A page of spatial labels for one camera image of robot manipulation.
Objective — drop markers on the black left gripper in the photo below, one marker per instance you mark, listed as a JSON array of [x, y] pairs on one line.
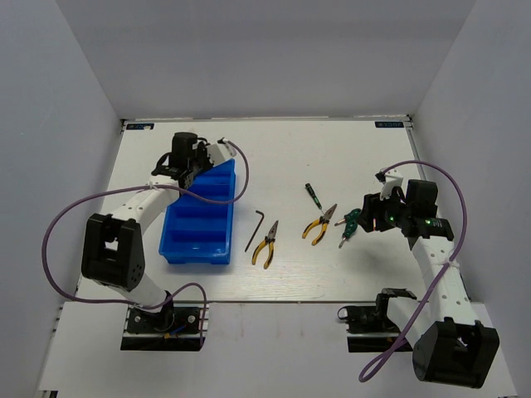
[[202, 149]]

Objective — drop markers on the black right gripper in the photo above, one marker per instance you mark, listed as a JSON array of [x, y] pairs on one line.
[[372, 207]]

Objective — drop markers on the yellow needle-nose pliers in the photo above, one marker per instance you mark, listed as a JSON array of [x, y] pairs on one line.
[[323, 222]]

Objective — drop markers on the slim green precision screwdriver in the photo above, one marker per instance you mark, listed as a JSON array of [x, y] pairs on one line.
[[313, 195]]

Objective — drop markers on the short rusty hex key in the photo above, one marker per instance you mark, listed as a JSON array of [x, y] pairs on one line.
[[262, 216]]

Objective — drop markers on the yellow combination pliers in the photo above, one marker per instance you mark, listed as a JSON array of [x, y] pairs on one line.
[[269, 243]]

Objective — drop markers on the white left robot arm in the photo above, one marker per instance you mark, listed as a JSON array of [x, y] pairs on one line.
[[113, 253]]

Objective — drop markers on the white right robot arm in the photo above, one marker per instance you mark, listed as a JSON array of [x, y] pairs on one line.
[[450, 345]]

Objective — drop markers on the green stubby phillips screwdriver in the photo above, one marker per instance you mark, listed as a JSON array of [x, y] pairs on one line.
[[352, 216]]

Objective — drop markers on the green stubby flathead screwdriver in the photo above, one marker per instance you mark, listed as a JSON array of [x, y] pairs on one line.
[[349, 229]]

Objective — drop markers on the blue label sticker left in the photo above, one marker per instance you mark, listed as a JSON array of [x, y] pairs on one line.
[[139, 126]]

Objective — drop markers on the blue label sticker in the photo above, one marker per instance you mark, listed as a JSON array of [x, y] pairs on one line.
[[139, 126], [389, 124]]

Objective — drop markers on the blue plastic divided bin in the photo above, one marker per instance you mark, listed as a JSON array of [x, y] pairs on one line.
[[196, 232]]

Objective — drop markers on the blue label sticker right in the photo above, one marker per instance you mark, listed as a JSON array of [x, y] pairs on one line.
[[389, 124]]

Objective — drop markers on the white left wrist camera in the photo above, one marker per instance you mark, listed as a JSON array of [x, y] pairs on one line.
[[220, 152]]

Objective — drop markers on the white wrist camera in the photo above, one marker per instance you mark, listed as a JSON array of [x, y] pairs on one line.
[[220, 152], [389, 179]]

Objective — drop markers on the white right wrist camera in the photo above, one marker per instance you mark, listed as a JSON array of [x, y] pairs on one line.
[[389, 179]]

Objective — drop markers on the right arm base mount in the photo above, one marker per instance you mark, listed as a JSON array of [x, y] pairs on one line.
[[369, 329]]

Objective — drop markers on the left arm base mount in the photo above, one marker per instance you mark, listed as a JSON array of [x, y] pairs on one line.
[[184, 330]]

